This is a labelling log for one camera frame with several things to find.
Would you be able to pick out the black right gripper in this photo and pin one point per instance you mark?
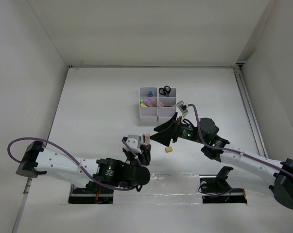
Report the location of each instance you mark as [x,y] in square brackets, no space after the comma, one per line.
[164,134]

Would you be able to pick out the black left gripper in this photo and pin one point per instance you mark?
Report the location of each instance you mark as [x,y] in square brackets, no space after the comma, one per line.
[145,154]

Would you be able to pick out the pink mini stapler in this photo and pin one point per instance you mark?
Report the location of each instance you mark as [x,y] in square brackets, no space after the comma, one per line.
[146,138]

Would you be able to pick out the yellow eraser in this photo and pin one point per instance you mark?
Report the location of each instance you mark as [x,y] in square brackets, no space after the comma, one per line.
[168,149]

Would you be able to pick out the purple highlighter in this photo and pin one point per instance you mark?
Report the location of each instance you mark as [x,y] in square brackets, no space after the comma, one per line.
[148,103]

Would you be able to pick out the blue cap spray bottle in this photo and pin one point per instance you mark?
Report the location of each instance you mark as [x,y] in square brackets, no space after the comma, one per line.
[150,93]

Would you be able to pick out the black handled scissors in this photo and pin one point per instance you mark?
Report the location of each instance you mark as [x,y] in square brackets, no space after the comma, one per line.
[165,91]

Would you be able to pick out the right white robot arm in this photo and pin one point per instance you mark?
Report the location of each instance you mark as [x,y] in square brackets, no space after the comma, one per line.
[277,174]

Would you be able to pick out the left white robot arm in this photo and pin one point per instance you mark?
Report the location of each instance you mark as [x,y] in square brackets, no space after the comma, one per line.
[43,157]

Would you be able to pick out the left white divided organizer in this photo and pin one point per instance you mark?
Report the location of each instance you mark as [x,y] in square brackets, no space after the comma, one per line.
[148,109]

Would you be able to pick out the white divided organizer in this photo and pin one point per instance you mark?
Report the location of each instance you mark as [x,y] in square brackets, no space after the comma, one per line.
[148,109]
[166,102]

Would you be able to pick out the right white divided organizer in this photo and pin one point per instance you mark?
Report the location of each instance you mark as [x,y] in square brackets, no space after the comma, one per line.
[166,102]

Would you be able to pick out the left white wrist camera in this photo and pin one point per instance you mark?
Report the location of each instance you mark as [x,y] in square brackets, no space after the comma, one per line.
[134,142]

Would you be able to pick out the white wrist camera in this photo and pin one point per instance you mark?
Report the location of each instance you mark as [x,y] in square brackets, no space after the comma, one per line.
[183,108]
[134,142]

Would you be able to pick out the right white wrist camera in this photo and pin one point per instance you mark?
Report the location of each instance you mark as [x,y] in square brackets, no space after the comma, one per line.
[183,108]

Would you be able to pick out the aluminium side rail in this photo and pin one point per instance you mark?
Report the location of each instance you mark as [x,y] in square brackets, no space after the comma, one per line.
[249,110]

